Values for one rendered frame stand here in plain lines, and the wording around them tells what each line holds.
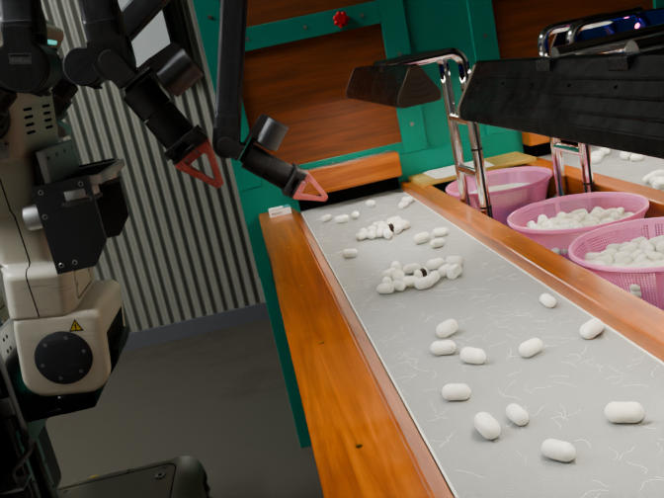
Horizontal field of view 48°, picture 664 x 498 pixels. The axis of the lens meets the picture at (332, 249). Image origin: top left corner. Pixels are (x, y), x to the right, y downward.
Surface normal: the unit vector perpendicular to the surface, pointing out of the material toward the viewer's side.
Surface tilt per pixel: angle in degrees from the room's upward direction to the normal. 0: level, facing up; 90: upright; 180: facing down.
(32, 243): 90
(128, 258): 90
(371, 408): 0
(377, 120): 90
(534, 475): 0
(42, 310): 90
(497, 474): 0
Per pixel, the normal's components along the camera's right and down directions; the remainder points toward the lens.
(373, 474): -0.20, -0.95
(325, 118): 0.14, 0.22
